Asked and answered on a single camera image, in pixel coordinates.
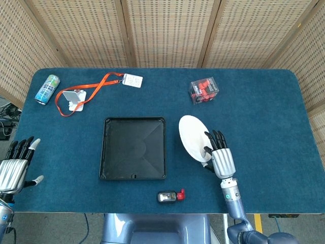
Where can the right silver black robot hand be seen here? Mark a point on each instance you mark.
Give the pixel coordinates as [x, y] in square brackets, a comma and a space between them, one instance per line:
[223, 162]

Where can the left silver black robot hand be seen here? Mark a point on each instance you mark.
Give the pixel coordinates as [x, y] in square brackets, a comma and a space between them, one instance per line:
[12, 170]

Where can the white round plate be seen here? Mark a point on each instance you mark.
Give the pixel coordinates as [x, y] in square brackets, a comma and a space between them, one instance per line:
[193, 134]

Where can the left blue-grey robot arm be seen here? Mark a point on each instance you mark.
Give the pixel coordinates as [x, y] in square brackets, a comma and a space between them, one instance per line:
[3, 218]

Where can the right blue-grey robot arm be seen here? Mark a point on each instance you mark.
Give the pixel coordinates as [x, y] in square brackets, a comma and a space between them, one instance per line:
[233, 203]

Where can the black plastic tray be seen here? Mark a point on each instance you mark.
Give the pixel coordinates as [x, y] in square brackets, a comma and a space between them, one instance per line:
[132, 150]

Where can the blue felt table cover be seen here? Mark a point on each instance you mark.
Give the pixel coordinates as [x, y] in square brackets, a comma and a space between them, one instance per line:
[254, 152]

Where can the white table leg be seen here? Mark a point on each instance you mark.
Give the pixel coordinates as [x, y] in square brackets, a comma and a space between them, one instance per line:
[226, 228]

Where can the black bottle with red cap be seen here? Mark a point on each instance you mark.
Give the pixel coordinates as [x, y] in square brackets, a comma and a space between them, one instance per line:
[166, 197]

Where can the clear box with red toy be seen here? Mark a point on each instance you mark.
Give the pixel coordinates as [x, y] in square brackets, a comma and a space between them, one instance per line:
[203, 91]

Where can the blue green drink can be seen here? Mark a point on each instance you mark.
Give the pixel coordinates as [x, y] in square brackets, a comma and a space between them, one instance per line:
[47, 89]

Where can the blue-grey robot torso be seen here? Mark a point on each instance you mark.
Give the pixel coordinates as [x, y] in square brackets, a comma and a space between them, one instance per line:
[157, 228]

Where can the white phone stand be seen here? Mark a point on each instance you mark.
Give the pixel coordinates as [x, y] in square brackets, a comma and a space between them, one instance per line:
[72, 97]

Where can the white ID badge card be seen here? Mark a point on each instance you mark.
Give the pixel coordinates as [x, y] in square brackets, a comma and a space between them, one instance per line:
[132, 80]

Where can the woven wooden folding screen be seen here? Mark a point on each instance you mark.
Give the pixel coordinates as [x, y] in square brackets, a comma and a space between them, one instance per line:
[165, 33]

